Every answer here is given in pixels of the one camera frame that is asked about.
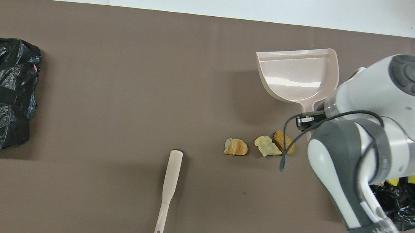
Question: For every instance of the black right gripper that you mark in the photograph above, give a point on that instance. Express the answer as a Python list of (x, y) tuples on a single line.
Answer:
[(321, 114)]

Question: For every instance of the beige plastic dustpan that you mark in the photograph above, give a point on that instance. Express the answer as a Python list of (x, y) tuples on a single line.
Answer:
[(295, 79)]

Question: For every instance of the beige hand brush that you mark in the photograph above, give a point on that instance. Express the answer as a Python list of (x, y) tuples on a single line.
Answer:
[(170, 181)]

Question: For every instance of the orange striped toy croissant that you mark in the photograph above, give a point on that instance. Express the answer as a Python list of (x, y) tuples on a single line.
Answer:
[(235, 147)]

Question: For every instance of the pale yellow toy dumpling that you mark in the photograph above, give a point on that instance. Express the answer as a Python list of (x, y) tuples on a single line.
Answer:
[(265, 147)]

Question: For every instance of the brown table mat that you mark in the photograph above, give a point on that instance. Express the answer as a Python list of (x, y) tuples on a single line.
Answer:
[(119, 85)]

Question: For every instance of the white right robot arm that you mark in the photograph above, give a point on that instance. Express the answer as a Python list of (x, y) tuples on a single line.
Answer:
[(384, 95)]

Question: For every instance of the yellow sponge piece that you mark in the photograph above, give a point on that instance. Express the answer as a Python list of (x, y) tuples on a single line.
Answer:
[(413, 179), (392, 182)]

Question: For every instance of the brown toy croquette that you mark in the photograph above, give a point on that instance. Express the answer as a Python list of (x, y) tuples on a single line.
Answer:
[(279, 138)]

